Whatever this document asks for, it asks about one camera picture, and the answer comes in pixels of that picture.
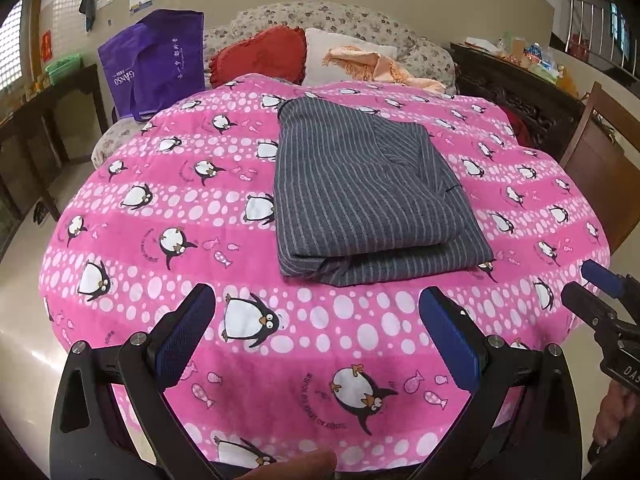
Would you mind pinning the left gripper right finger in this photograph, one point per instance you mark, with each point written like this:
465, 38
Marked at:
521, 420

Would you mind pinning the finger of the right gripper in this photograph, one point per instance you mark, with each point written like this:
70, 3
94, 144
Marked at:
602, 277
592, 311

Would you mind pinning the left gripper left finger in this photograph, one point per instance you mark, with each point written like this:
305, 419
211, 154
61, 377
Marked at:
89, 438

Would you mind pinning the grey pinstriped coat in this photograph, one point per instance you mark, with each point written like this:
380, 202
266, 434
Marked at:
360, 199

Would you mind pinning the person's right hand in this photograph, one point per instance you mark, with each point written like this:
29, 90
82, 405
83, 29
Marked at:
616, 407

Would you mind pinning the person's left hand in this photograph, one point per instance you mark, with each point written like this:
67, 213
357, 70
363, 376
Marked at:
316, 465

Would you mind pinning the brown wooden chair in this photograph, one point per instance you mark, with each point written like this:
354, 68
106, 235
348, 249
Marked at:
597, 164

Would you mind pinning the dark carved wooden cabinet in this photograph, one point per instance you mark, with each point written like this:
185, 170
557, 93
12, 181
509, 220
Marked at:
550, 114

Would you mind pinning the pink penguin blanket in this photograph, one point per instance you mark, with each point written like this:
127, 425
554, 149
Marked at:
288, 366

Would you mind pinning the steel stair railing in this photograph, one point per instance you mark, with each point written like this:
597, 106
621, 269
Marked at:
597, 30

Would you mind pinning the dark wooden side table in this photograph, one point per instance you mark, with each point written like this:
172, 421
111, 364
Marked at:
33, 153

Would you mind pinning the orange fringed scarf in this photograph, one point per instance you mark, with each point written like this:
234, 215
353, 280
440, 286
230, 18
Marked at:
371, 66

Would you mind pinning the green plastic basket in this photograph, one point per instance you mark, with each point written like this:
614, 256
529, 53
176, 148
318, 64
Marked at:
64, 67

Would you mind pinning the purple shopping bag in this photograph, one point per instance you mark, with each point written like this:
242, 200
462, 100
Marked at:
154, 63

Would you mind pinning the white pillow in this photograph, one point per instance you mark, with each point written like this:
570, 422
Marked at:
318, 42

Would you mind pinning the red pillow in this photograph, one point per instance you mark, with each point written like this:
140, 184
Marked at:
277, 52

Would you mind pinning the dark hanging cloth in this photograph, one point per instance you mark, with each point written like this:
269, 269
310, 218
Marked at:
88, 9

